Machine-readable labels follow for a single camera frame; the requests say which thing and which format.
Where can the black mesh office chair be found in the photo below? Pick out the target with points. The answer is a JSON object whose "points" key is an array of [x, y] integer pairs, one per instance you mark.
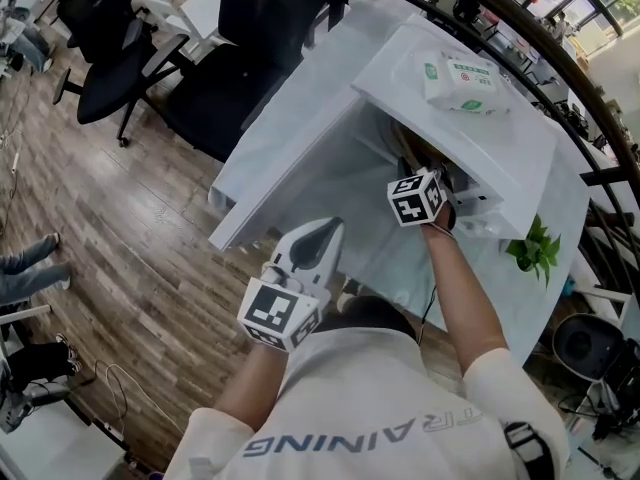
{"points": [[107, 68]]}

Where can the person's white printed shirt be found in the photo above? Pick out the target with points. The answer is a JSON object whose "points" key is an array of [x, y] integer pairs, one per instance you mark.
{"points": [[370, 408]]}

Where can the person's dark trousers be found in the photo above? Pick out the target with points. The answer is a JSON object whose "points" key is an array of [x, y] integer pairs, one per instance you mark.
{"points": [[375, 313]]}

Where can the person's right forearm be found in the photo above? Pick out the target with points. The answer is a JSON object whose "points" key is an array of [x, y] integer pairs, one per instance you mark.
{"points": [[460, 298]]}

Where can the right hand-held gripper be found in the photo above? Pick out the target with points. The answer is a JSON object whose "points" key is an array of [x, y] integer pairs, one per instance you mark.
{"points": [[415, 200]]}

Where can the green potted plant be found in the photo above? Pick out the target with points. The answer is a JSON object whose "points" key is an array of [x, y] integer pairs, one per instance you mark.
{"points": [[537, 250]]}

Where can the black curved metal railing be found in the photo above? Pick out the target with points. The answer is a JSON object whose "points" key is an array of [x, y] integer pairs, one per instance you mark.
{"points": [[565, 53]]}

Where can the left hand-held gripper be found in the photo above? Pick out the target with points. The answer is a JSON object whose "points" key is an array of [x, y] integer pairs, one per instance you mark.
{"points": [[280, 313]]}

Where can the white desk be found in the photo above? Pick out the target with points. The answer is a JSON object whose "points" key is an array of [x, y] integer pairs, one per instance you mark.
{"points": [[55, 443]]}

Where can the white tablecloth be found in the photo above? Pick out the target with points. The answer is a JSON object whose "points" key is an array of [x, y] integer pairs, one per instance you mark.
{"points": [[390, 263]]}

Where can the round black floor appliance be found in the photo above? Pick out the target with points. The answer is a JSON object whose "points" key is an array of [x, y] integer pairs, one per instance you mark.
{"points": [[582, 343]]}

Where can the person's left forearm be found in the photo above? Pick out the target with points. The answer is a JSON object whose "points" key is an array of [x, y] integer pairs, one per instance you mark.
{"points": [[252, 393]]}

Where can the large black office chair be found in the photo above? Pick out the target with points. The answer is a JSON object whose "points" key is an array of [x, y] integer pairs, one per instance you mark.
{"points": [[240, 73]]}

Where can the person's white shoe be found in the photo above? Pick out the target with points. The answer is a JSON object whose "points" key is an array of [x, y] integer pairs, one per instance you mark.
{"points": [[347, 293]]}

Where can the white green wipes packet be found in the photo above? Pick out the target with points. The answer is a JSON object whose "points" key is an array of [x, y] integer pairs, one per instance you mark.
{"points": [[472, 85], [434, 73]]}

